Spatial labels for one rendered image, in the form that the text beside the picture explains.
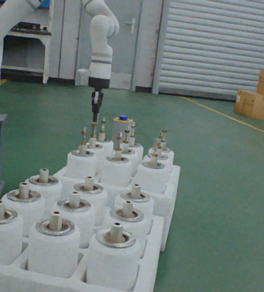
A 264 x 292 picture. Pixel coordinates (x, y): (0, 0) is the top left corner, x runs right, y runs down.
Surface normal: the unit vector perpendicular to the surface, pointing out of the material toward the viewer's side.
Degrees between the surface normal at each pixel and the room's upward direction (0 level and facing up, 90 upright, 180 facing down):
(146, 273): 0
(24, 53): 90
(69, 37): 90
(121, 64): 90
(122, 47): 90
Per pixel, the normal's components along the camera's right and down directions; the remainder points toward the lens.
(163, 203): -0.18, 0.20
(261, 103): 0.15, 0.24
